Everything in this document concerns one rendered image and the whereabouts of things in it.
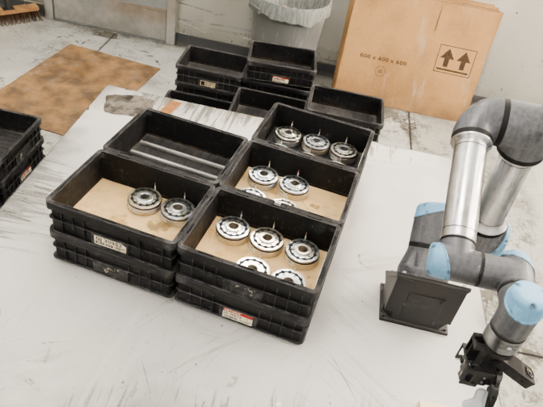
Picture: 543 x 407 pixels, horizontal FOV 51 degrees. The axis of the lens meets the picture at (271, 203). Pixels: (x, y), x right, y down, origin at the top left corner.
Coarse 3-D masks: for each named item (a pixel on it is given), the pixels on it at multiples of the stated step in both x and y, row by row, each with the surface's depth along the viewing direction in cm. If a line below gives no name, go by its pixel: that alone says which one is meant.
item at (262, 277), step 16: (288, 208) 170; (192, 224) 158; (336, 224) 168; (336, 240) 162; (192, 256) 151; (208, 256) 150; (240, 272) 149; (256, 272) 148; (320, 272) 151; (288, 288) 147; (304, 288) 146; (320, 288) 147
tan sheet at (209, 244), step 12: (216, 216) 178; (252, 228) 176; (204, 240) 169; (216, 240) 169; (288, 240) 174; (216, 252) 166; (228, 252) 166; (240, 252) 167; (252, 252) 168; (324, 252) 172; (276, 264) 165; (312, 276) 164; (312, 288) 160
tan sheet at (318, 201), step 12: (240, 180) 194; (264, 192) 191; (276, 192) 192; (312, 192) 195; (324, 192) 196; (300, 204) 189; (312, 204) 190; (324, 204) 190; (336, 204) 191; (336, 216) 186
